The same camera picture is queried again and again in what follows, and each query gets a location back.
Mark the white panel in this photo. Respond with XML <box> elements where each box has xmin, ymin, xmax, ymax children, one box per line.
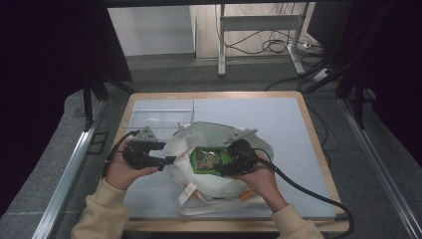
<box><xmin>106</xmin><ymin>5</ymin><xmax>197</xmax><ymax>58</ymax></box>

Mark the black metal stand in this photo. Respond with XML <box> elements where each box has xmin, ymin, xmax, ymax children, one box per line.
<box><xmin>335</xmin><ymin>64</ymin><xmax>376</xmax><ymax>131</ymax></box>
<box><xmin>82</xmin><ymin>75</ymin><xmax>134</xmax><ymax>131</ymax></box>

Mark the green snack packet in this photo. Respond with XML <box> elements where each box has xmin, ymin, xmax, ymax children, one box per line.
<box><xmin>188</xmin><ymin>145</ymin><xmax>235</xmax><ymax>176</ymax></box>

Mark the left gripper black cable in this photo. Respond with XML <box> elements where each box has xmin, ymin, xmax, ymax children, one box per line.
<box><xmin>102</xmin><ymin>129</ymin><xmax>140</xmax><ymax>179</ymax></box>

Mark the small black frame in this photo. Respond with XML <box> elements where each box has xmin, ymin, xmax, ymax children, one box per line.
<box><xmin>87</xmin><ymin>131</ymin><xmax>109</xmax><ymax>155</ymax></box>

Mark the clear plastic container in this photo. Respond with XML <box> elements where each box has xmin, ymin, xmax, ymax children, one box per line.
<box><xmin>120</xmin><ymin>98</ymin><xmax>197</xmax><ymax>134</ymax></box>

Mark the white power strip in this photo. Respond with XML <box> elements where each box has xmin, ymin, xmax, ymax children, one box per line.
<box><xmin>312</xmin><ymin>67</ymin><xmax>333</xmax><ymax>83</ymax></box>

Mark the dark curtain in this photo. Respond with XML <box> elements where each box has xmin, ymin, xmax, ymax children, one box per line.
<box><xmin>344</xmin><ymin>0</ymin><xmax>422</xmax><ymax>168</ymax></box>
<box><xmin>0</xmin><ymin>0</ymin><xmax>133</xmax><ymax>217</ymax></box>

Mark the white printed canvas tote bag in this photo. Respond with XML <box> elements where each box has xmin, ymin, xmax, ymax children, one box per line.
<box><xmin>163</xmin><ymin>120</ymin><xmax>275</xmax><ymax>217</ymax></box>

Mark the white metal desk frame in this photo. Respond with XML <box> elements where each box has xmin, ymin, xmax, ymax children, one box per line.
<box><xmin>217</xmin><ymin>3</ymin><xmax>312</xmax><ymax>78</ymax></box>

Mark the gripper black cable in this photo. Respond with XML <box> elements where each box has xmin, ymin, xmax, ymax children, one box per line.
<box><xmin>254</xmin><ymin>147</ymin><xmax>355</xmax><ymax>239</ymax></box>
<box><xmin>102</xmin><ymin>129</ymin><xmax>140</xmax><ymax>179</ymax></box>

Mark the thin black floor cable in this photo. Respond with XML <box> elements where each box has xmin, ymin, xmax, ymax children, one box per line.
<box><xmin>305</xmin><ymin>99</ymin><xmax>340</xmax><ymax>167</ymax></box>

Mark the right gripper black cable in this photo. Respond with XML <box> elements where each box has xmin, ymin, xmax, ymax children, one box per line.
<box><xmin>254</xmin><ymin>147</ymin><xmax>355</xmax><ymax>239</ymax></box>

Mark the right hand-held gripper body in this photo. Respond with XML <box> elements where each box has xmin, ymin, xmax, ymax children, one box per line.
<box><xmin>223</xmin><ymin>128</ymin><xmax>261</xmax><ymax>175</ymax></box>

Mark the aluminium rail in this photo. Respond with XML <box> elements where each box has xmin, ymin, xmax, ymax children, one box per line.
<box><xmin>337</xmin><ymin>98</ymin><xmax>422</xmax><ymax>239</ymax></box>
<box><xmin>31</xmin><ymin>99</ymin><xmax>107</xmax><ymax>239</ymax></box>

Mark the person's right hand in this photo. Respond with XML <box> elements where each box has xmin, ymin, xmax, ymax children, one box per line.
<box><xmin>231</xmin><ymin>163</ymin><xmax>289</xmax><ymax>214</ymax></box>

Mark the tangle of black floor cables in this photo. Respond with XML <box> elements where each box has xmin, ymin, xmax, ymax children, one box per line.
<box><xmin>224</xmin><ymin>29</ymin><xmax>320</xmax><ymax>56</ymax></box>

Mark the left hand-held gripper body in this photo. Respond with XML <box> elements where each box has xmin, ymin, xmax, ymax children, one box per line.
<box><xmin>122</xmin><ymin>125</ymin><xmax>161</xmax><ymax>170</ymax></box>

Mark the person's left hand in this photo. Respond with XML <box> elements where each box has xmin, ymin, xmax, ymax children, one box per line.
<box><xmin>104</xmin><ymin>138</ymin><xmax>159</xmax><ymax>191</ymax></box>

